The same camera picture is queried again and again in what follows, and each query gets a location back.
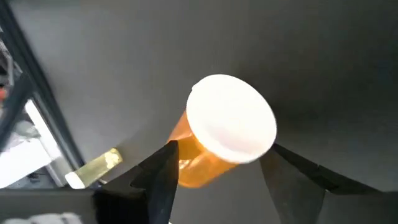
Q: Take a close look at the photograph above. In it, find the black table mat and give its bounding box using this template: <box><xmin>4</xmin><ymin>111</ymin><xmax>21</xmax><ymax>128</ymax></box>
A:
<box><xmin>9</xmin><ymin>0</ymin><xmax>398</xmax><ymax>224</ymax></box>

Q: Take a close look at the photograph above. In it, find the black aluminium table frame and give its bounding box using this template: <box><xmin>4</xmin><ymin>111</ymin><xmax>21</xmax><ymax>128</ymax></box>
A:
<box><xmin>0</xmin><ymin>0</ymin><xmax>86</xmax><ymax>190</ymax></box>

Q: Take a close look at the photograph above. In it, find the large amber pill bottle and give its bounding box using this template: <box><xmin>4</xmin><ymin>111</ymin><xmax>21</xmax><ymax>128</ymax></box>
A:
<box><xmin>167</xmin><ymin>73</ymin><xmax>278</xmax><ymax>189</ymax></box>

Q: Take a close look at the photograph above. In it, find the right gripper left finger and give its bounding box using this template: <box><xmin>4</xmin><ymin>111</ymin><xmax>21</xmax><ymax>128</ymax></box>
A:
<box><xmin>93</xmin><ymin>139</ymin><xmax>180</xmax><ymax>224</ymax></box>

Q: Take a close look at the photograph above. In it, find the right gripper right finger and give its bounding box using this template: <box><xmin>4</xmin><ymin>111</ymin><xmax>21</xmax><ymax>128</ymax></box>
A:
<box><xmin>259</xmin><ymin>142</ymin><xmax>340</xmax><ymax>224</ymax></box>

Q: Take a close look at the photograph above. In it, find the small pale yellow pill bottle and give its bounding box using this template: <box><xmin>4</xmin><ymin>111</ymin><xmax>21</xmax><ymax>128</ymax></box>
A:
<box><xmin>64</xmin><ymin>147</ymin><xmax>124</xmax><ymax>190</ymax></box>

